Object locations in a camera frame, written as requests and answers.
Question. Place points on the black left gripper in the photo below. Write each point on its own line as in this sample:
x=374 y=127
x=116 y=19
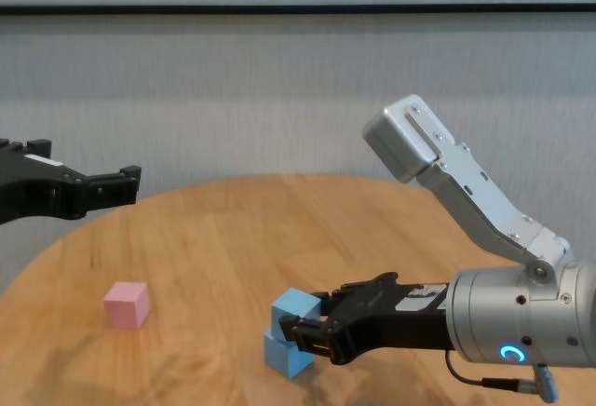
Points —
x=37 y=187

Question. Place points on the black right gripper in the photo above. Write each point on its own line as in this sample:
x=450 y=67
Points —
x=386 y=322

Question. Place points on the blue building block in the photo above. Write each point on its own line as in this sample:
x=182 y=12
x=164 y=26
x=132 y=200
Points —
x=295 y=303
x=284 y=359

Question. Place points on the pink building block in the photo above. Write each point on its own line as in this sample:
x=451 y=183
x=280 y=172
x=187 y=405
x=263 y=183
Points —
x=125 y=306

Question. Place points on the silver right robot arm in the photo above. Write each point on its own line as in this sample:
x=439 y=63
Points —
x=521 y=313

